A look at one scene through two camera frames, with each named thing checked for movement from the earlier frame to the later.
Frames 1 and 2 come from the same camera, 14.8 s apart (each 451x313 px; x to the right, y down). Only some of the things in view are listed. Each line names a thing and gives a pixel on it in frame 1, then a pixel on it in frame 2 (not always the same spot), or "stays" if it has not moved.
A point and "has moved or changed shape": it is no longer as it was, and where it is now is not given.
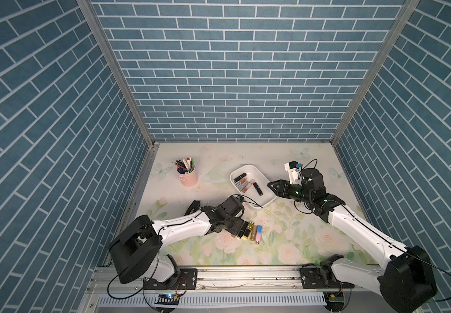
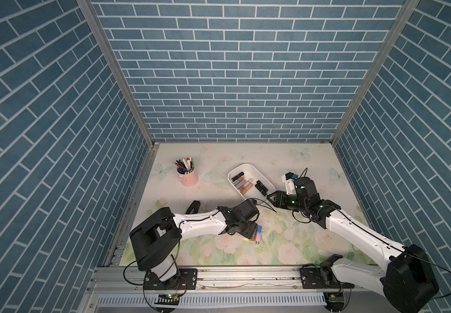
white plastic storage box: (249, 182) stays
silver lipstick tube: (241, 185) stays
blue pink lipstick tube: (259, 234) stays
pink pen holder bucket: (188, 179) stays
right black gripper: (277, 182) -> (279, 198)
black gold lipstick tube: (246, 230) has moved or changed shape
